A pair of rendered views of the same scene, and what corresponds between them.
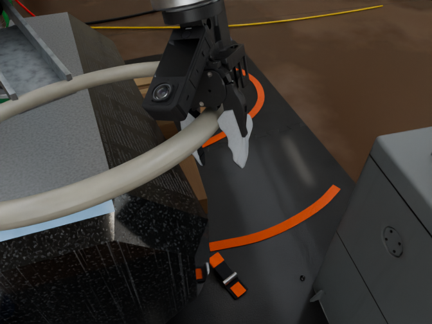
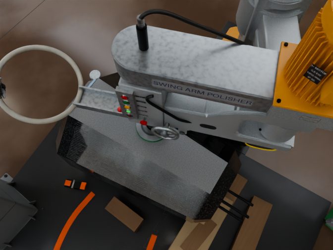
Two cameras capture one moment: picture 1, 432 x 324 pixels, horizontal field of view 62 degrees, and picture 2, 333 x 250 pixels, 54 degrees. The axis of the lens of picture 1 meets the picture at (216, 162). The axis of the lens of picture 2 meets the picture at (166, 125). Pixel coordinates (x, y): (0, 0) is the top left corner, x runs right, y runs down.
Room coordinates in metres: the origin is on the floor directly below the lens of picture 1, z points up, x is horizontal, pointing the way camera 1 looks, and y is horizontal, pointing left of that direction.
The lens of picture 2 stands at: (1.61, 0.23, 2.75)
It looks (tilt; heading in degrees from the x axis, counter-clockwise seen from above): 68 degrees down; 142
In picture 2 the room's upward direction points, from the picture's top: 1 degrees counter-clockwise
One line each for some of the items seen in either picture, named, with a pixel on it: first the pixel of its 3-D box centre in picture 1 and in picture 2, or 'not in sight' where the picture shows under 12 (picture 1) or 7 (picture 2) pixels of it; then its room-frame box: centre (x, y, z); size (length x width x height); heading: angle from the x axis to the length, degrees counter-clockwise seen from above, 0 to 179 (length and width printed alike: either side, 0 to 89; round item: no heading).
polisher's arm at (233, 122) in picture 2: not in sight; (225, 111); (1.28, 0.85, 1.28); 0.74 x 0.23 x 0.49; 38
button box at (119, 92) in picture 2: not in sight; (128, 103); (0.98, 0.49, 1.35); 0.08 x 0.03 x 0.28; 38
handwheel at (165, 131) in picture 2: not in sight; (166, 127); (1.13, 0.60, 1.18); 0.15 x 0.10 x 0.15; 38
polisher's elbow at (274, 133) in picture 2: not in sight; (282, 117); (1.48, 1.03, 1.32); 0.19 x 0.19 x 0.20
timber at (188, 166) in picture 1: (188, 185); (125, 214); (1.17, 0.14, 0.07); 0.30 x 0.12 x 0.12; 15
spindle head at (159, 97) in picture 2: not in sight; (164, 94); (1.03, 0.67, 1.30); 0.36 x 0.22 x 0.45; 38
